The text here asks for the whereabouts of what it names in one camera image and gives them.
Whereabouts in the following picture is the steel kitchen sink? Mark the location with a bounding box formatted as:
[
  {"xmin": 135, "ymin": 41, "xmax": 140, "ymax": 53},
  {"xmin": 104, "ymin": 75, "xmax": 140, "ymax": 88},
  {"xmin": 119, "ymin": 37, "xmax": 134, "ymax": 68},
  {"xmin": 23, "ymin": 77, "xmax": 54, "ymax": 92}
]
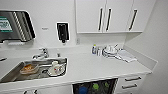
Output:
[{"xmin": 0, "ymin": 57, "xmax": 69, "ymax": 85}]

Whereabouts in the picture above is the bottle with blue label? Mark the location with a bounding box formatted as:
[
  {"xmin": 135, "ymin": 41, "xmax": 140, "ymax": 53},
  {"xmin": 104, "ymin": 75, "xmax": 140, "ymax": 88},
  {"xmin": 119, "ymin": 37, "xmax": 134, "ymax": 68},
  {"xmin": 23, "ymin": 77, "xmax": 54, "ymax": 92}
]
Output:
[{"xmin": 91, "ymin": 43, "xmax": 98, "ymax": 56}]

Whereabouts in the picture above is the white dish cloth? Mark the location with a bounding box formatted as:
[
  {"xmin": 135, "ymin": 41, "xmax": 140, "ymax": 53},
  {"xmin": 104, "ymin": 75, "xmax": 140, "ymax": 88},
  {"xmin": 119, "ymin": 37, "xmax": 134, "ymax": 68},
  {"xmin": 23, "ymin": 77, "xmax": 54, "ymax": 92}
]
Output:
[{"xmin": 114, "ymin": 49, "xmax": 139, "ymax": 64}]

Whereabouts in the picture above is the black cabinet door handle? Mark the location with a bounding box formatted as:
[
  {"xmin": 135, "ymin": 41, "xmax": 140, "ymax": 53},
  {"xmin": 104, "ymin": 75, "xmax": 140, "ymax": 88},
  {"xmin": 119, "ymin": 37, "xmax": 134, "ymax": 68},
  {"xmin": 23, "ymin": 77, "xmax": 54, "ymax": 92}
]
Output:
[
  {"xmin": 97, "ymin": 7, "xmax": 104, "ymax": 32},
  {"xmin": 105, "ymin": 7, "xmax": 113, "ymax": 32},
  {"xmin": 128, "ymin": 8, "xmax": 139, "ymax": 32}
]

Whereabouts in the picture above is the small wall label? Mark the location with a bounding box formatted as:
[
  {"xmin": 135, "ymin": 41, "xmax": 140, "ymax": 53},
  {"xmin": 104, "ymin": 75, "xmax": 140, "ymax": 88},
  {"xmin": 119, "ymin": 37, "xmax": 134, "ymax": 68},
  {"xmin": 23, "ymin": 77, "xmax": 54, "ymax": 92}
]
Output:
[{"xmin": 41, "ymin": 26, "xmax": 50, "ymax": 31}]

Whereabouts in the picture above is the chrome sink faucet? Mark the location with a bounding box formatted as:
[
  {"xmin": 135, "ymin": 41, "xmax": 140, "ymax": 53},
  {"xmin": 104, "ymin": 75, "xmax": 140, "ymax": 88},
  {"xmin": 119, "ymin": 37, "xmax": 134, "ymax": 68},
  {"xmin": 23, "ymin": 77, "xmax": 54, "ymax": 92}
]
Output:
[{"xmin": 31, "ymin": 47, "xmax": 50, "ymax": 61}]

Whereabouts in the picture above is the small chrome sink knob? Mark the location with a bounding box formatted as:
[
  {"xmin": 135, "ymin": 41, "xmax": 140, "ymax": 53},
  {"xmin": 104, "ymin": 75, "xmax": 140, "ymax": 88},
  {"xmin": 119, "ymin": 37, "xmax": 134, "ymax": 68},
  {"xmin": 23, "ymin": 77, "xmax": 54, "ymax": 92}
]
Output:
[{"xmin": 56, "ymin": 51, "xmax": 62, "ymax": 58}]

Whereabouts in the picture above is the steel paper towel dispenser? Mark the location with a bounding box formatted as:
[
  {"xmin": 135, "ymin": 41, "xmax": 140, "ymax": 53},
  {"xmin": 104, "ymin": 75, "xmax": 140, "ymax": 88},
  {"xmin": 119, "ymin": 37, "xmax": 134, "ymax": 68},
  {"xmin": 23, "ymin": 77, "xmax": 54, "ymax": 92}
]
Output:
[{"xmin": 0, "ymin": 9, "xmax": 37, "ymax": 45}]

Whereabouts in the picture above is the bowl with orange food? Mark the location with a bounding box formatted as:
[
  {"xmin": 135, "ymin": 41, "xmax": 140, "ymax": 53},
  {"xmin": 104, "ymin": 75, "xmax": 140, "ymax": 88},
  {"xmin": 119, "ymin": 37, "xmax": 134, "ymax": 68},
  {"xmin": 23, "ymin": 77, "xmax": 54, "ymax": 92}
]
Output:
[{"xmin": 19, "ymin": 63, "xmax": 40, "ymax": 76}]

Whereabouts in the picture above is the black soap dispenser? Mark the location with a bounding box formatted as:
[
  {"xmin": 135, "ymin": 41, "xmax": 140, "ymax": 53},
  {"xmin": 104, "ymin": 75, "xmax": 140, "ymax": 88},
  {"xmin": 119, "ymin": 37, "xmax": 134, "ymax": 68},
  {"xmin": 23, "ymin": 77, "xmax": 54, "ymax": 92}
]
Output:
[{"xmin": 55, "ymin": 21, "xmax": 71, "ymax": 45}]

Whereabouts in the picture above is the black drawer handle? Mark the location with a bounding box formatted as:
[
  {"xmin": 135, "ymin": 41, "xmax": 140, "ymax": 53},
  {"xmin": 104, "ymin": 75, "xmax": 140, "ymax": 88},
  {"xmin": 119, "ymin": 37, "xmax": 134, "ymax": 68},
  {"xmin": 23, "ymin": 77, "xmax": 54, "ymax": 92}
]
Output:
[
  {"xmin": 124, "ymin": 76, "xmax": 142, "ymax": 82},
  {"xmin": 121, "ymin": 83, "xmax": 139, "ymax": 90}
]

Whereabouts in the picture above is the white plate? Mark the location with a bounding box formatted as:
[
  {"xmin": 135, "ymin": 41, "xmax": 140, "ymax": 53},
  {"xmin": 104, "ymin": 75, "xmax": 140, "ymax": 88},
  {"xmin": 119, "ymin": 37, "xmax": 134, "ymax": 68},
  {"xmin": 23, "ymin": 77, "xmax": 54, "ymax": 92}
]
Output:
[{"xmin": 46, "ymin": 65, "xmax": 67, "ymax": 78}]

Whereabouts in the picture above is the small pale bottle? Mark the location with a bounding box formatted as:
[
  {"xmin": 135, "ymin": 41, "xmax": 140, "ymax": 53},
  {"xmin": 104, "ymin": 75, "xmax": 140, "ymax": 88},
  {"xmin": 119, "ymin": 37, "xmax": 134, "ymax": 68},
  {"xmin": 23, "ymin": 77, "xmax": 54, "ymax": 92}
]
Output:
[{"xmin": 96, "ymin": 47, "xmax": 102, "ymax": 57}]

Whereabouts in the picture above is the stack of white dishes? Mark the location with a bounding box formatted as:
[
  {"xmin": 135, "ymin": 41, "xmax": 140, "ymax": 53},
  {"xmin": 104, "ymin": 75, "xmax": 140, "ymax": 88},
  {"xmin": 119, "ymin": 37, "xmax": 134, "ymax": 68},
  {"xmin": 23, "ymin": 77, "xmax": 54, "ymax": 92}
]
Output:
[{"xmin": 101, "ymin": 43, "xmax": 120, "ymax": 60}]

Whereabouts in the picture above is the black base cabinet handle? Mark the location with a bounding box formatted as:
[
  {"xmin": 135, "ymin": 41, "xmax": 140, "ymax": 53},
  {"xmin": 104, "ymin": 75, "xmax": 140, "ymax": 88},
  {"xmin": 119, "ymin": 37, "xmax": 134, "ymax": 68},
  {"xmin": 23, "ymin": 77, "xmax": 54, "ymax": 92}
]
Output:
[
  {"xmin": 22, "ymin": 89, "xmax": 29, "ymax": 94},
  {"xmin": 32, "ymin": 88, "xmax": 39, "ymax": 94}
]

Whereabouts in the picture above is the white drawer front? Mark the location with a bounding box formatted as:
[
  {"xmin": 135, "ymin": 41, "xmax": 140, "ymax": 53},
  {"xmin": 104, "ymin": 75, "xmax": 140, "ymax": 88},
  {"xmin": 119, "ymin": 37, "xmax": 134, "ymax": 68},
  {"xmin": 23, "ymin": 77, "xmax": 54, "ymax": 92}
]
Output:
[
  {"xmin": 116, "ymin": 73, "xmax": 148, "ymax": 86},
  {"xmin": 115, "ymin": 82, "xmax": 145, "ymax": 93},
  {"xmin": 115, "ymin": 90, "xmax": 135, "ymax": 94}
]

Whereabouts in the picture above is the white mug with red print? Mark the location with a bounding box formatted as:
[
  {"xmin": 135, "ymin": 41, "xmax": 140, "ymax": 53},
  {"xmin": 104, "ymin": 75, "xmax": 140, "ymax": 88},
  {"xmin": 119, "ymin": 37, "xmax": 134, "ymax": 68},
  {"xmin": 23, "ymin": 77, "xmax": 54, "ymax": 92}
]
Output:
[{"xmin": 49, "ymin": 60, "xmax": 65, "ymax": 77}]

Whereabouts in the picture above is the white base cabinet door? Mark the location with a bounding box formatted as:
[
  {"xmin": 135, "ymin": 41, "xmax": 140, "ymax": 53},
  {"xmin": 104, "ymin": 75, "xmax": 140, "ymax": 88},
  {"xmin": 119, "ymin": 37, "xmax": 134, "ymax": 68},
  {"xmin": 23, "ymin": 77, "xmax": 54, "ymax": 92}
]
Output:
[
  {"xmin": 0, "ymin": 88, "xmax": 34, "ymax": 94},
  {"xmin": 31, "ymin": 84, "xmax": 74, "ymax": 94}
]

